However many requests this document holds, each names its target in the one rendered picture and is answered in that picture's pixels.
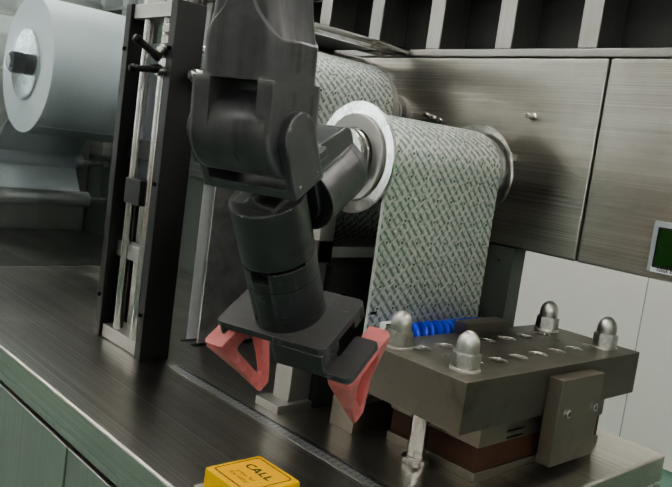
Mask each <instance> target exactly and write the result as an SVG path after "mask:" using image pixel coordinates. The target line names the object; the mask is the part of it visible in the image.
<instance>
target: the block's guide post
mask: <svg viewBox="0 0 672 487"><path fill-rule="evenodd" d="M429 427H430V422H428V421H426V420H424V419H422V418H420V417H418V416H415V415H412V421H411V428H410V435H409V441H408V448H407V451H404V452H402V454H401V461H402V462H403V463H404V464H405V465H407V466H410V467H414V468H425V467H427V466H428V465H429V460H430V459H429V457H428V456H427V455H426V454H425V452H426V446H427V439H428V433H429Z"/></svg>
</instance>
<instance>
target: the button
mask: <svg viewBox="0 0 672 487"><path fill-rule="evenodd" d="M204 487H300V482H299V481H298V480H297V479H295V478H293V477H292V476H290V475H289V474H287V473H286V472H284V471H283V470H281V469H280V468H278V467H277V466H275V465H274V464H272V463H271V462H269V461H267V460H266V459H264V458H263V457H261V456H256V457H252V458H247V459H243V460H238V461H233V462H229V463H224V464H220V465H215V466H210V467H207V468H206V470H205V478H204Z"/></svg>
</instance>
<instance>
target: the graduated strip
mask: <svg viewBox="0 0 672 487"><path fill-rule="evenodd" d="M167 367H168V368H170V369H172V370H173V371H175V372H177V373H178V374H180V375H182V376H183V377H185V378H187V379H188V380H190V381H192V382H193V383H195V384H197V385H198V386H200V387H202V388H203V389H205V390H207V391H208V392H210V393H212V394H213V395H215V396H217V397H218V398H220V399H222V400H223V401H225V402H227V403H228V404H230V405H232V406H233V407H235V408H237V409H238V410H240V411H242V412H243V413H245V414H247V415H248V416H250V417H252V418H254V419H255V420H257V421H259V422H260V423H262V424H264V425H265V426H267V427H269V428H270V429H272V430H274V431H275V432H277V433H279V434H280V435H282V436H284V437H285V438H287V439H289V440H290V441H292V442H294V443H295V444H297V445H299V446H300V447H302V448H304V449H305V450H307V451H309V452H310V453H312V454H314V455H315V456H317V457H319V458H320V459H322V460H324V461H325V462H327V463H329V464H330V465H332V466H334V467H335V468H337V469H339V470H340V471H342V472H344V473H345V474H347V475H349V476H350V477H352V478H354V479H355V480H357V481H359V482H360V483H362V484H364V485H365V486H367V487H388V486H387V485H385V484H383V483H382V482H380V481H378V480H376V479H375V478H373V477H371V476H370V475H368V474H366V473H364V472H363V471H361V470H359V469H357V468H356V467H354V466H352V465H351V464H349V463H347V462H345V461H344V460H342V459H340V458H339V457H337V456H335V455H333V454H332V453H330V452H328V451H327V450H325V449H323V448H321V447H320V446H318V445H316V444H315V443H313V442H311V441H309V440H308V439H306V438H304V437H302V436H301V435H299V434H297V433H296V432H294V431H292V430H290V429H289V428H287V427H285V426H284V425H282V424H280V423H278V422H277V421H275V420H273V419H272V418H270V417H268V416H266V415H265V414H263V413H261V412H260V411H258V410H256V409H254V408H253V407H251V406H249V405H247V404H246V403H244V402H242V401H241V400H239V399H237V398H235V397H234V396H232V395H230V394H229V393H227V392H225V391H223V390H222V389H220V388H218V387H217V386H215V385H213V384H211V383H210V382H208V381H206V380H205V379H203V378H201V377H199V376H198V375H196V374H194V373H192V372H191V371H189V370H187V369H186V368H184V367H182V366H180V365H174V366H167Z"/></svg>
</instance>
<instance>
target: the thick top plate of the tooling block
mask: <svg viewBox="0 0 672 487"><path fill-rule="evenodd" d="M534 326H535V324H534V325H524V326H514V327H508V330H507V333H498V334H489V335H480V336H478V337H479V339H480V352H479V353H480V354H481V355H482V359H481V365H480V369H481V373H480V374H465V373H460V372H457V371H454V370H452V369H450V368H449V364H450V363H451V357H452V350H453V349H454V348H456V344H457V340H458V338H459V336H460V335H459V334H456V333H446V334H436V335H426V336H416V337H414V338H413V350H411V351H400V350H394V349H390V348H388V347H386V349H385V351H384V353H383V355H382V357H381V359H380V361H379V364H378V366H377V368H376V370H375V372H374V374H373V376H372V379H371V382H370V386H369V390H368V393H369V394H371V395H373V396H375V397H377V398H379V399H381V400H383V401H386V402H388V403H390V404H392V405H394V406H396V407H398V408H400V409H403V410H405V411H407V412H409V413H411V414H413V415H415V416H418V417H420V418H422V419H424V420H426V421H428V422H430V423H432V424H435V425H437V426H439V427H441V428H443V429H445V430H447V431H450V432H452V433H454V434H456V435H458V436H460V435H464V434H468V433H472V432H476V431H480V430H484V429H488V428H492V427H496V426H500V425H504V424H508V423H512V422H516V421H520V420H524V419H528V418H532V417H536V416H540V415H543V414H544V408H545V402H546V396H547V390H548V385H549V379H550V376H554V375H559V374H564V373H569V372H575V371H580V370H585V369H590V368H592V369H595V370H598V371H601V372H604V373H605V375H604V380H603V386H602V391H601V397H600V400H603V399H607V398H611V397H615V396H619V395H623V394H627V393H631V392H633V386H634V381H635V376H636V370H637V365H638V360H639V354H640V352H637V351H634V350H631V349H627V348H624V347H621V346H617V351H606V350H601V349H598V348H595V347H592V346H591V345H590V344H591V342H592V340H593V338H591V337H587V336H584V335H581V334H577V333H574V332H571V331H567V330H564V329H560V328H558V330H559V332H558V333H548V332H543V331H539V330H536V329H535V328H534Z"/></svg>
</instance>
